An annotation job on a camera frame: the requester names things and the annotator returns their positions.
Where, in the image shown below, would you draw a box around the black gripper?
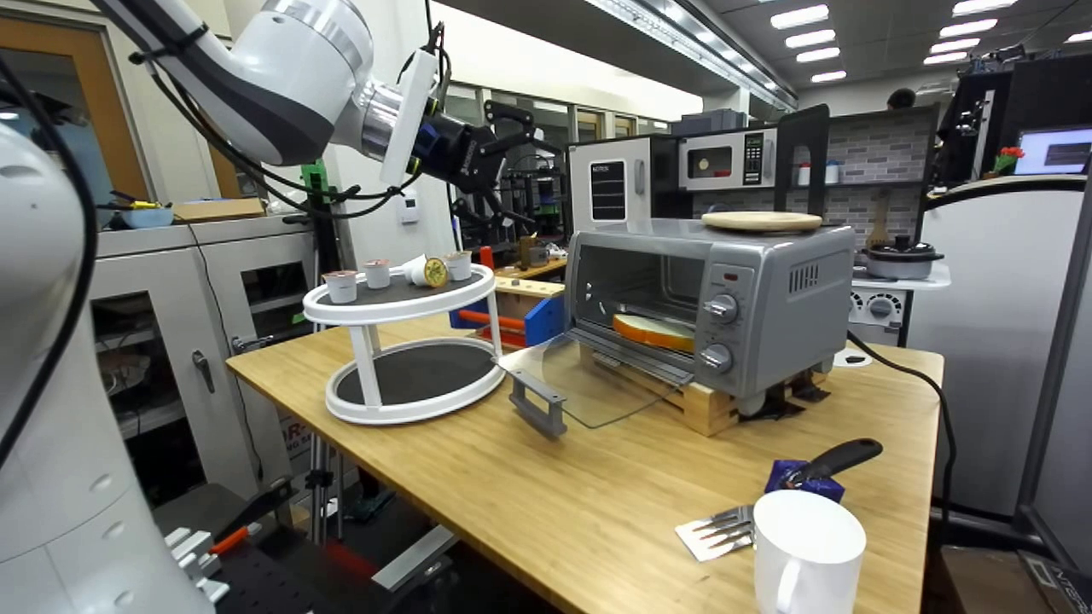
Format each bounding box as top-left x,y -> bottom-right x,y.
427,99 -> 539,191

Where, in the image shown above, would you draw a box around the silver toaster oven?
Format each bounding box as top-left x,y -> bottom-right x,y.
562,217 -> 861,419

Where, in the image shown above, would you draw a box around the wooden toy tool bench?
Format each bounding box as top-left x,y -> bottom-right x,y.
454,241 -> 570,351

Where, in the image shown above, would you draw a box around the white two-tier turntable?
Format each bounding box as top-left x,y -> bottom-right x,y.
302,261 -> 510,430

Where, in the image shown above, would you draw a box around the round wooden plate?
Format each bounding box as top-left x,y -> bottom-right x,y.
700,209 -> 827,237

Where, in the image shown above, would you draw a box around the black arched stand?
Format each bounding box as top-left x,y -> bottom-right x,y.
778,101 -> 833,215

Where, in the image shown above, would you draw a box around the wooden board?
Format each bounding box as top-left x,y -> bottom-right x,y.
167,198 -> 270,226

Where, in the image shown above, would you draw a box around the wooden base block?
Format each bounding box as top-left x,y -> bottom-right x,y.
585,344 -> 833,439

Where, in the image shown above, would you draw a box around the grey storage cabinet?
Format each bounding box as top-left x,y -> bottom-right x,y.
89,215 -> 324,506

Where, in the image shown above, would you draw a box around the blue bowl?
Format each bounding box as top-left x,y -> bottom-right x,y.
115,201 -> 177,231

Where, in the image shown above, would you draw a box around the toy cooking pot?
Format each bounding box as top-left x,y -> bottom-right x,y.
861,231 -> 948,283

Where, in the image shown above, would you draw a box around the aluminium bar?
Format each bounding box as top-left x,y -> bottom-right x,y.
369,522 -> 461,594

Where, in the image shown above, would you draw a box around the blue packet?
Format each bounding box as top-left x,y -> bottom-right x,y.
760,457 -> 849,506

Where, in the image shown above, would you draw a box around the white mug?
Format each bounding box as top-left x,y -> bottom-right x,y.
750,489 -> 870,614

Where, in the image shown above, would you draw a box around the whiteboard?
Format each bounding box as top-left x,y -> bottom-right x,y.
906,167 -> 1092,573

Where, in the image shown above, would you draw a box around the computer monitor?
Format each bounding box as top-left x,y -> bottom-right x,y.
1015,123 -> 1092,179

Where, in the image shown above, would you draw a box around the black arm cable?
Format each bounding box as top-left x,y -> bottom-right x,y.
0,20 -> 452,463

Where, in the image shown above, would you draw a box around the red handled tool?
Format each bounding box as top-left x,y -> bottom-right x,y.
208,474 -> 302,559

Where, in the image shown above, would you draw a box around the black power cable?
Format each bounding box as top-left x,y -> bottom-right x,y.
847,330 -> 958,538

